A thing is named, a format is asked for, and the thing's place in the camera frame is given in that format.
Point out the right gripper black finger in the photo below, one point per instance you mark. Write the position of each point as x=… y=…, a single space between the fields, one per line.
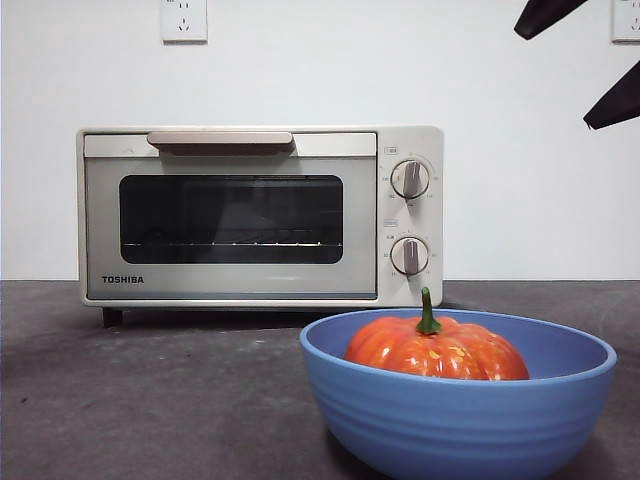
x=617 y=107
x=545 y=17

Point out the orange toy pumpkin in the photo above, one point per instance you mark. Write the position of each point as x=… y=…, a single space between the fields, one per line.
x=425 y=360

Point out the blue ribbed bowl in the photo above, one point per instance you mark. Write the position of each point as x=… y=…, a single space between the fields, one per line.
x=450 y=430

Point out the cream Toshiba toaster oven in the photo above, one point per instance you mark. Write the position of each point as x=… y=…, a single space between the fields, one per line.
x=435 y=150

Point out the round beige oven knob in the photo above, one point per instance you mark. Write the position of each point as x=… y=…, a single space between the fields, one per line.
x=410 y=179
x=410 y=256

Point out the white wall socket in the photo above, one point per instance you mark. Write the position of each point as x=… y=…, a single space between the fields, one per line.
x=184 y=22
x=627 y=22

